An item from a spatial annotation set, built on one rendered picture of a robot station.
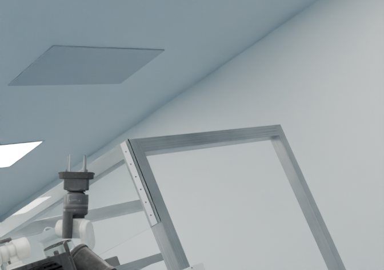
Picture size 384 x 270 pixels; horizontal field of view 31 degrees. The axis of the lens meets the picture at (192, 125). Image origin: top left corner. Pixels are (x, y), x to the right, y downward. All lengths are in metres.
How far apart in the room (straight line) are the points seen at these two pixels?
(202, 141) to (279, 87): 3.39
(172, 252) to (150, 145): 0.44
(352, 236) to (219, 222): 1.39
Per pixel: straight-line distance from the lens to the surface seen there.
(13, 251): 2.28
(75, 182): 2.51
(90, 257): 2.31
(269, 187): 6.54
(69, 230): 2.47
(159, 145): 2.83
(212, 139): 3.12
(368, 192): 6.08
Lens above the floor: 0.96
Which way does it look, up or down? 13 degrees up
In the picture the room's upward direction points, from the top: 23 degrees counter-clockwise
